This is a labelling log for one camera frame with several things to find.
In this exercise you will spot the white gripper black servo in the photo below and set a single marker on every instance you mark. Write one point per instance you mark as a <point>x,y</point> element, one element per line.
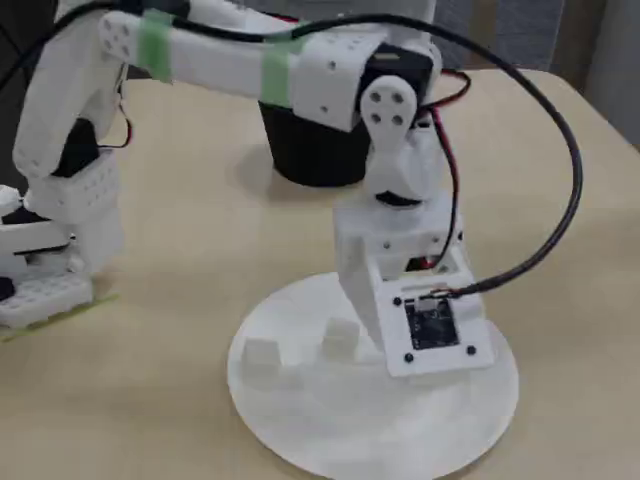
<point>357,235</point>

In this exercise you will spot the white cube block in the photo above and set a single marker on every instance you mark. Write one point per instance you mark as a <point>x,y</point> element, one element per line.
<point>260,355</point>
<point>340,335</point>

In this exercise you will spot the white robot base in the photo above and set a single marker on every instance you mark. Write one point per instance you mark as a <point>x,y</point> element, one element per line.
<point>45,295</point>

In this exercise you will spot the white round plate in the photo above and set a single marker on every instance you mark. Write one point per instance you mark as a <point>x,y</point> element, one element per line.
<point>350,425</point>

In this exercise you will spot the black pot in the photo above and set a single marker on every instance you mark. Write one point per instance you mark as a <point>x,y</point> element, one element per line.
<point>310,155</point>

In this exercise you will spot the green tape strip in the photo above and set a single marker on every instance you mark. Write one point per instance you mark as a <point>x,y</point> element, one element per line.
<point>280,70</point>
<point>155,45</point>

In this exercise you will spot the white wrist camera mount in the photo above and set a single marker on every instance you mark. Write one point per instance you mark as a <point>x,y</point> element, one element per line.
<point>435,362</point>

